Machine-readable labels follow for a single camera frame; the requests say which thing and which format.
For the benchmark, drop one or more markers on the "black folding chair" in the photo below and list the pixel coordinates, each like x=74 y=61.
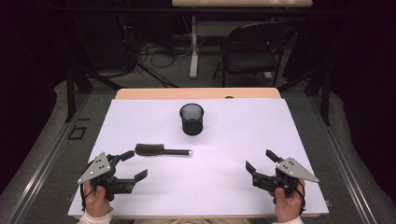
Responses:
x=249 y=59

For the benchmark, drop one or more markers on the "black metal stand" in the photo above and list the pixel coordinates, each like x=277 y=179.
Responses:
x=325 y=99
x=70 y=93

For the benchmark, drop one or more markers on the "person's left hand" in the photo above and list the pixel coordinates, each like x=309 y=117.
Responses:
x=98 y=203

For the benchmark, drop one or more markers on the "person's right hand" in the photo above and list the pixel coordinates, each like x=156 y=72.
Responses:
x=288 y=207

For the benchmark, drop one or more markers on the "black mesh cup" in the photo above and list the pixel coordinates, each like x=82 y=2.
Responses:
x=191 y=124

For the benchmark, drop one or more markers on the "white-legged wooden table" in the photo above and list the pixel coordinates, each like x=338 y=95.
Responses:
x=194 y=46

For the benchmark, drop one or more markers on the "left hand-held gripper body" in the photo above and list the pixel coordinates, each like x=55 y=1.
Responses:
x=99 y=168

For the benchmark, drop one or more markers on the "metal floor rail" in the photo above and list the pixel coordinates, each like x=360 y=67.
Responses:
x=46 y=161
x=342 y=168

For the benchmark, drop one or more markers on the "black hairbrush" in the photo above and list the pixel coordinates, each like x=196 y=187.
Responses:
x=149 y=149

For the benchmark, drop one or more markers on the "white board mat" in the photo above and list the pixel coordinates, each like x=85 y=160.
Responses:
x=218 y=174

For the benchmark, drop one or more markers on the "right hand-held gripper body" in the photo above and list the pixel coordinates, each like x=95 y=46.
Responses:
x=295 y=171

